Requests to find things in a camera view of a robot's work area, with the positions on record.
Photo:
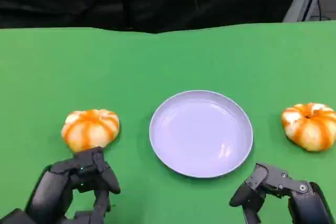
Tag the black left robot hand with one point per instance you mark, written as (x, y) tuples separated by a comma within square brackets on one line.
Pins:
[(52, 190)]

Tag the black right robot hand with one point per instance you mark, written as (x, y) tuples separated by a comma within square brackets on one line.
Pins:
[(294, 190)]

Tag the orange white toy bread roll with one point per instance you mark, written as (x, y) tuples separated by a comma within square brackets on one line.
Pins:
[(89, 129), (309, 127)]

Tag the lilac plate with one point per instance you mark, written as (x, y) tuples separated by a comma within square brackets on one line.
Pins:
[(200, 134)]

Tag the green table cloth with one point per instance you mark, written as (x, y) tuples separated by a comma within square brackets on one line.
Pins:
[(105, 72)]

